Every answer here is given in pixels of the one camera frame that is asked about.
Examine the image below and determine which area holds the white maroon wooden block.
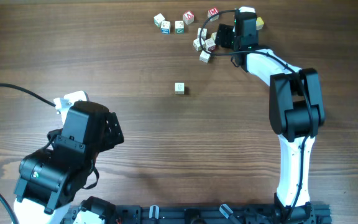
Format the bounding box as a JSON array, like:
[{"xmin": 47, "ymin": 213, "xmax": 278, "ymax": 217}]
[{"xmin": 205, "ymin": 38, "xmax": 216, "ymax": 52}]

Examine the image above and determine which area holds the red edged wooden block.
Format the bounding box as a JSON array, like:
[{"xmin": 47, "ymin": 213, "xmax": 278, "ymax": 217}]
[{"xmin": 197, "ymin": 27, "xmax": 207, "ymax": 40}]

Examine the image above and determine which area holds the black left camera cable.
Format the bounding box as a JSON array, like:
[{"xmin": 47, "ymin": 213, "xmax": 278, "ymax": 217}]
[{"xmin": 0, "ymin": 83, "xmax": 57, "ymax": 108}]

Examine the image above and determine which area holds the green letter wooden block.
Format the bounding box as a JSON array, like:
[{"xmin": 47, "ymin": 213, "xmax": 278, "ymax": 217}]
[{"xmin": 154, "ymin": 13, "xmax": 165, "ymax": 27}]

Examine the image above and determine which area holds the yellow top wooden block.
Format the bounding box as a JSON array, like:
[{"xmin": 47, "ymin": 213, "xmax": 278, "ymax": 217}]
[{"xmin": 256, "ymin": 17, "xmax": 264, "ymax": 30}]

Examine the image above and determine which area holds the red A wooden block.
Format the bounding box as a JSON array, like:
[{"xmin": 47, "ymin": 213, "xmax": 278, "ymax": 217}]
[{"xmin": 183, "ymin": 11, "xmax": 195, "ymax": 25}]

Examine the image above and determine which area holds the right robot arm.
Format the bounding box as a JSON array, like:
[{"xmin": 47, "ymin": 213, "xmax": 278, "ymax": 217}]
[{"xmin": 216, "ymin": 7, "xmax": 332, "ymax": 224}]

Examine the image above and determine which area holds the blue letter wooden block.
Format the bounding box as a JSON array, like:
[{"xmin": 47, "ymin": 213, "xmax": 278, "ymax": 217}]
[{"xmin": 160, "ymin": 21, "xmax": 171, "ymax": 34}]

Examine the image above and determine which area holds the red M wooden block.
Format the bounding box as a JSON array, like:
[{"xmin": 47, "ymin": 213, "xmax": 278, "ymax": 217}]
[{"xmin": 208, "ymin": 7, "xmax": 219, "ymax": 21}]

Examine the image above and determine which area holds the wooden block with figure eight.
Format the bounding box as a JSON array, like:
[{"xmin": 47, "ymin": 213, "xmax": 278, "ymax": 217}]
[{"xmin": 175, "ymin": 83, "xmax": 185, "ymax": 95}]

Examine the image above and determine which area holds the green edged animal wooden block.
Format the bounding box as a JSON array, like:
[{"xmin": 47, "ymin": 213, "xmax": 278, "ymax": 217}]
[{"xmin": 200, "ymin": 50, "xmax": 211, "ymax": 63}]

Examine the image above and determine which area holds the pale yellow wooden block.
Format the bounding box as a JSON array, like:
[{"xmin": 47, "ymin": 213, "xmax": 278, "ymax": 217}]
[{"xmin": 211, "ymin": 32, "xmax": 217, "ymax": 40}]

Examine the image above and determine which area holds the green N wooden block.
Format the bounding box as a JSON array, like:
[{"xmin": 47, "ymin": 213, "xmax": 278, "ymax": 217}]
[{"xmin": 175, "ymin": 21, "xmax": 185, "ymax": 34}]

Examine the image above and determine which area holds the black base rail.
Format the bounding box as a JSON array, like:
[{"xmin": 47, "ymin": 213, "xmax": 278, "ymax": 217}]
[{"xmin": 61, "ymin": 203, "xmax": 333, "ymax": 224}]

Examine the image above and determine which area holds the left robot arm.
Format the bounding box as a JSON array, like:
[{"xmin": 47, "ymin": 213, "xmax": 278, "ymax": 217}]
[{"xmin": 14, "ymin": 101, "xmax": 124, "ymax": 223}]

